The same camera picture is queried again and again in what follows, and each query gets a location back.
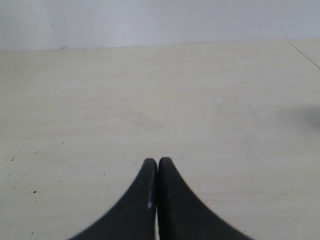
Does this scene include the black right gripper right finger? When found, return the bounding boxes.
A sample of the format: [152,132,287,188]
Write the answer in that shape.
[157,157,247,240]

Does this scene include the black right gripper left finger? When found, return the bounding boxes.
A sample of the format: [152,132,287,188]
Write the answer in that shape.
[72,158,158,240]

